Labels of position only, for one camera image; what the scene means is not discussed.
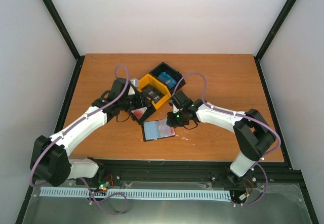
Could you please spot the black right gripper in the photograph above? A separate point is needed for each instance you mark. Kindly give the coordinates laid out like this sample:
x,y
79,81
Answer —
x,y
171,123

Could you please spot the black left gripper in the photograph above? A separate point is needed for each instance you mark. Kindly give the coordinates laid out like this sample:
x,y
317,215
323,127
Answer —
x,y
139,102

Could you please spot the red white credit cards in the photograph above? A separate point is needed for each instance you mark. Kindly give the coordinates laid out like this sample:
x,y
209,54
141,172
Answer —
x,y
138,113

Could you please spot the black bin with red cards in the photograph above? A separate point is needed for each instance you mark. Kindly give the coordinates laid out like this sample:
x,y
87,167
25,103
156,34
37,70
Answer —
x,y
150,110

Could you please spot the black card holder wallet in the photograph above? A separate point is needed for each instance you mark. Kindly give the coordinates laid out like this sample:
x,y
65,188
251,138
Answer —
x,y
150,131

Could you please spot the yellow bin with black cards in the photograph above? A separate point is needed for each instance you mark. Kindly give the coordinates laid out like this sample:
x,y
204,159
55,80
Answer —
x,y
149,81

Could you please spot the black bin with blue cards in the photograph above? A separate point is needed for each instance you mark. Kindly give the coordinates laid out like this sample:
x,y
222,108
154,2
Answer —
x,y
163,67

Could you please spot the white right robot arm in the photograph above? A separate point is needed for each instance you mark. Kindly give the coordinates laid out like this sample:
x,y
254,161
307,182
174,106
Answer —
x,y
254,136

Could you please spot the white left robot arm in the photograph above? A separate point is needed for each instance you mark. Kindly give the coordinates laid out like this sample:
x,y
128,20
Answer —
x,y
51,155

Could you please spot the black vip cards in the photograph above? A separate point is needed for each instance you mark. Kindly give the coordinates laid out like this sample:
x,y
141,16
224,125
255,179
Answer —
x,y
153,94

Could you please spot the blue cards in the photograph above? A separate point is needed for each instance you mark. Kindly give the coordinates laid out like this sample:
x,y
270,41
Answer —
x,y
166,79

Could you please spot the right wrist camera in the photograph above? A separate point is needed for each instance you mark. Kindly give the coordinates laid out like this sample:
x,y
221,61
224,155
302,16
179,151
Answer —
x,y
180,101

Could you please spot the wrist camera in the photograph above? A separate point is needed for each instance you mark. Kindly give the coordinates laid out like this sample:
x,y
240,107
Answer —
x,y
180,101
134,84

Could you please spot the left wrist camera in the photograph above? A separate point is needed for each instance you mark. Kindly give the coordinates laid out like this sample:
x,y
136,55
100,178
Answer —
x,y
134,84

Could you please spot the light blue cable duct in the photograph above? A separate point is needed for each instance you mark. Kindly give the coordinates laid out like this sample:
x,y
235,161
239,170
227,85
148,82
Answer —
x,y
138,194

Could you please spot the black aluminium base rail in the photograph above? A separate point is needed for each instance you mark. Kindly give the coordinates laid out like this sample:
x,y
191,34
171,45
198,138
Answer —
x,y
216,173

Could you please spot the black frame post left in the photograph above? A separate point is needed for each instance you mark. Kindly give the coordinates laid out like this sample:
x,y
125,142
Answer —
x,y
62,28

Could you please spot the black frame post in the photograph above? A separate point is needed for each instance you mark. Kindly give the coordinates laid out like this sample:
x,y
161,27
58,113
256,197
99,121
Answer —
x,y
62,28
274,29

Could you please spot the black frame post right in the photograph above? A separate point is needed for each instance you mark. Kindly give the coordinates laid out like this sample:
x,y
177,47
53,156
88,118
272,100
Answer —
x,y
274,29

